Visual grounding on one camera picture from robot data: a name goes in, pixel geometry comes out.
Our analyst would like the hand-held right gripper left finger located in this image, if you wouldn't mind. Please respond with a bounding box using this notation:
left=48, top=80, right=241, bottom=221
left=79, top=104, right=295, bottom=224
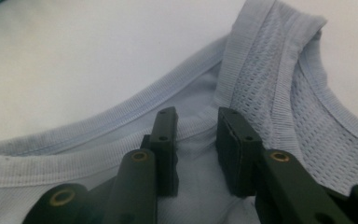
left=140, top=106, right=180, bottom=198

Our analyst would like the light blue sleeveless top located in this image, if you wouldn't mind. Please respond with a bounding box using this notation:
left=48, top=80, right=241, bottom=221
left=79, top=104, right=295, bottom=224
left=0, top=0, right=358, bottom=224

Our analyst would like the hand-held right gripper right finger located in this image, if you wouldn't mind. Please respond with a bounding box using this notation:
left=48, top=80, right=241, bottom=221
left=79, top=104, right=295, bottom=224
left=215, top=106, right=265, bottom=199

